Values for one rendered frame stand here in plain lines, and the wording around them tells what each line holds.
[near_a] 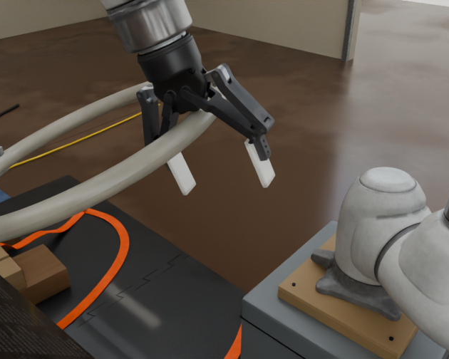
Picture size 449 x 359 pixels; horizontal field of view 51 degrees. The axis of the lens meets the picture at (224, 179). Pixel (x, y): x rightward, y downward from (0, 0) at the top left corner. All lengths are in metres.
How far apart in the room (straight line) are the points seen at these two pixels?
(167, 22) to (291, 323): 0.70
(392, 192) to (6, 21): 6.19
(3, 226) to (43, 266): 1.73
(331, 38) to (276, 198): 2.99
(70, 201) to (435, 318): 0.58
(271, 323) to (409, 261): 0.36
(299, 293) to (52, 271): 1.44
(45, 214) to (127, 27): 0.23
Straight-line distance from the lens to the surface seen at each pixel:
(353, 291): 1.06
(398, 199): 0.93
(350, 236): 0.98
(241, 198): 2.85
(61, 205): 0.57
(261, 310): 1.08
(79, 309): 2.24
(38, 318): 1.31
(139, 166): 0.56
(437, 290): 0.83
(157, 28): 0.57
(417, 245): 0.84
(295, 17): 5.74
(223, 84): 0.58
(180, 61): 0.58
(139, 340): 2.07
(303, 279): 1.10
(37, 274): 2.30
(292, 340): 1.06
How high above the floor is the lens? 1.58
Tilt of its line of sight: 31 degrees down
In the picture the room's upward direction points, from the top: straight up
